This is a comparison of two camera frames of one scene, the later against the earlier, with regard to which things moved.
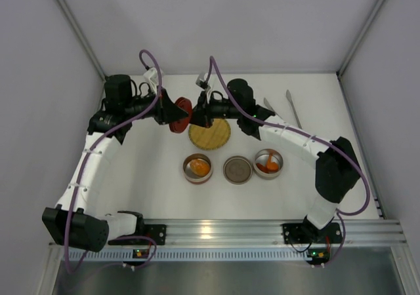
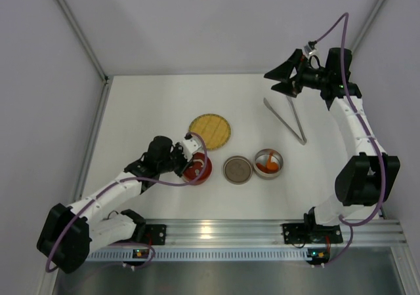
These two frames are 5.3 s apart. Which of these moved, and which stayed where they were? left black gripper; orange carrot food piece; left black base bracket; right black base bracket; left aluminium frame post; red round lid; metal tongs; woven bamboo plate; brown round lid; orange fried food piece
Moved: red round lid; left black gripper
Stayed: left aluminium frame post; orange fried food piece; left black base bracket; metal tongs; woven bamboo plate; orange carrot food piece; brown round lid; right black base bracket
